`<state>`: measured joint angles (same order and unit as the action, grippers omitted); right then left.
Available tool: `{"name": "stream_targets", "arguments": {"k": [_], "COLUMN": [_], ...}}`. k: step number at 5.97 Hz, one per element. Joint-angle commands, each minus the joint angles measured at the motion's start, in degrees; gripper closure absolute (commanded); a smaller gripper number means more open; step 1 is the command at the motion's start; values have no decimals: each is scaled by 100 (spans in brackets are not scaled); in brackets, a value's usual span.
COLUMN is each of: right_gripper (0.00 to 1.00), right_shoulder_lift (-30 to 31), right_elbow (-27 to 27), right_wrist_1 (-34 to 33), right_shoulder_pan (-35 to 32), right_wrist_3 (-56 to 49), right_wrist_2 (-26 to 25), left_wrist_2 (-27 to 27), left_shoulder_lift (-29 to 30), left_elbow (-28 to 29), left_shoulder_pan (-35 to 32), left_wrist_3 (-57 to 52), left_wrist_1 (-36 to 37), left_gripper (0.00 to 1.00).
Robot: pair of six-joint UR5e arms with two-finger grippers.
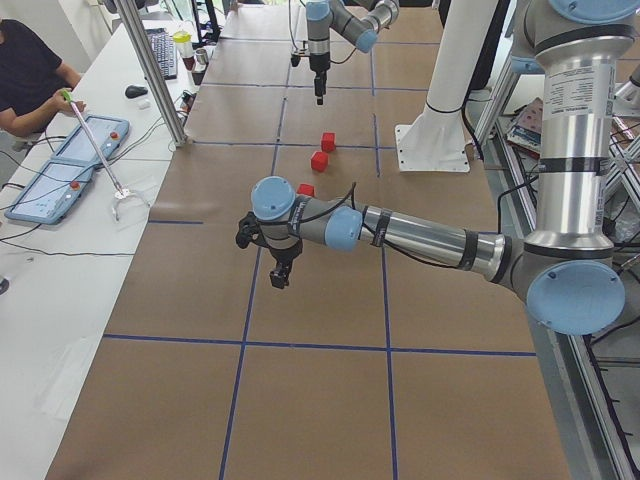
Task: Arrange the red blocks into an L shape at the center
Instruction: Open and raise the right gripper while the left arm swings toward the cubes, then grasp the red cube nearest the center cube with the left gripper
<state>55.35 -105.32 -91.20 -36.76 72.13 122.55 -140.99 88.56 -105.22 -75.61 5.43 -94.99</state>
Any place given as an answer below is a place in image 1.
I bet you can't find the grabber stick tool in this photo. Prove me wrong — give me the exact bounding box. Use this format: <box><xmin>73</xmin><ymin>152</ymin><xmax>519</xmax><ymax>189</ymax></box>
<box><xmin>61</xmin><ymin>89</ymin><xmax>151</xmax><ymax>222</ymax></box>

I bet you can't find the black keyboard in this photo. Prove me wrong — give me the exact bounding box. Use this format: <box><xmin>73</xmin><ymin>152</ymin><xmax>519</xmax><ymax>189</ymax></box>
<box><xmin>145</xmin><ymin>28</ymin><xmax>178</xmax><ymax>80</ymax></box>

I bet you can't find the seated person dark shirt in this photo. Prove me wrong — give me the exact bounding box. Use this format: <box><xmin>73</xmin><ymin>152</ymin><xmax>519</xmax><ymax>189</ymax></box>
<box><xmin>1</xmin><ymin>19</ymin><xmax>81</xmax><ymax>137</ymax></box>

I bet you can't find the white camera pillar with base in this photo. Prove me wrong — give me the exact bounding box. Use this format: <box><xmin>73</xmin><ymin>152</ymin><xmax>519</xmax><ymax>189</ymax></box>
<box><xmin>395</xmin><ymin>0</ymin><xmax>500</xmax><ymax>173</ymax></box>

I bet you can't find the aluminium frame post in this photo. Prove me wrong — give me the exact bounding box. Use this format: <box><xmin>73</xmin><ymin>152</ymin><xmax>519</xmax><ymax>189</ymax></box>
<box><xmin>114</xmin><ymin>0</ymin><xmax>187</xmax><ymax>148</ymax></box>

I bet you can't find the steel cup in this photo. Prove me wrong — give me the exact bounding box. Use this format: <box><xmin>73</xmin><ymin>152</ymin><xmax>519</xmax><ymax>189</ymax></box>
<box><xmin>194</xmin><ymin>48</ymin><xmax>209</xmax><ymax>73</ymax></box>

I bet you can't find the teach pendant near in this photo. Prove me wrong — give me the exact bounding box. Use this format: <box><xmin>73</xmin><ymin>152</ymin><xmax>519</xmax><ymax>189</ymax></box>
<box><xmin>5</xmin><ymin>160</ymin><xmax>96</xmax><ymax>225</ymax></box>

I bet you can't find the red block one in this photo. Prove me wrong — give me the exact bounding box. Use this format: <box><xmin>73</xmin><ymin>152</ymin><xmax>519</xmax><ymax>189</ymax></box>
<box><xmin>296</xmin><ymin>183</ymin><xmax>315</xmax><ymax>197</ymax></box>
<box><xmin>310</xmin><ymin>151</ymin><xmax>329</xmax><ymax>172</ymax></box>

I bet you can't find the green lid cup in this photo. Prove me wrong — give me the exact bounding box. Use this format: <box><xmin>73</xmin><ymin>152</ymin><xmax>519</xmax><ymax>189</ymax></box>
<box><xmin>172</xmin><ymin>30</ymin><xmax>194</xmax><ymax>60</ymax></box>

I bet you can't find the teach pendant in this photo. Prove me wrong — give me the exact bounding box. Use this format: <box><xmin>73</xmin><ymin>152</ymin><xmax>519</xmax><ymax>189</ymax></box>
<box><xmin>52</xmin><ymin>113</ymin><xmax>132</xmax><ymax>170</ymax></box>
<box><xmin>5</xmin><ymin>160</ymin><xmax>96</xmax><ymax>225</ymax></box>

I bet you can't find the red block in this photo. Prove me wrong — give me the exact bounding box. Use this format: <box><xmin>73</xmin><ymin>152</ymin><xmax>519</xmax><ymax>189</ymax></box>
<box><xmin>321</xmin><ymin>132</ymin><xmax>336</xmax><ymax>153</ymax></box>

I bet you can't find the stack of books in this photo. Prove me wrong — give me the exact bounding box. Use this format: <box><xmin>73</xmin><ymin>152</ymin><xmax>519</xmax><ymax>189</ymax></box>
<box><xmin>505</xmin><ymin>97</ymin><xmax>543</xmax><ymax>156</ymax></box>

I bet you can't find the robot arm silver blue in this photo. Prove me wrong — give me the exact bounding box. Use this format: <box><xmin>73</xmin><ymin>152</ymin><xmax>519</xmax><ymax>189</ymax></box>
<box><xmin>305</xmin><ymin>0</ymin><xmax>400</xmax><ymax>105</ymax></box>
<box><xmin>236</xmin><ymin>1</ymin><xmax>639</xmax><ymax>335</ymax></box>

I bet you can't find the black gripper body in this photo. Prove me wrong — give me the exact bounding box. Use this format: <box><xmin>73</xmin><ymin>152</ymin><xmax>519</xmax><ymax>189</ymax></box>
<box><xmin>269</xmin><ymin>239</ymin><xmax>303</xmax><ymax>270</ymax></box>
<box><xmin>309</xmin><ymin>52</ymin><xmax>330</xmax><ymax>76</ymax></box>

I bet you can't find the teach pendant far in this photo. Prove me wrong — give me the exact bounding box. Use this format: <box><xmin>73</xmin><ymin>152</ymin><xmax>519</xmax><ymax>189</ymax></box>
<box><xmin>52</xmin><ymin>113</ymin><xmax>132</xmax><ymax>170</ymax></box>

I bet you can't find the black computer mouse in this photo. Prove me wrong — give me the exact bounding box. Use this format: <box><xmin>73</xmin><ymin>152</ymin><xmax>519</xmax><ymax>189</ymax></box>
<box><xmin>124</xmin><ymin>85</ymin><xmax>148</xmax><ymax>99</ymax></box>

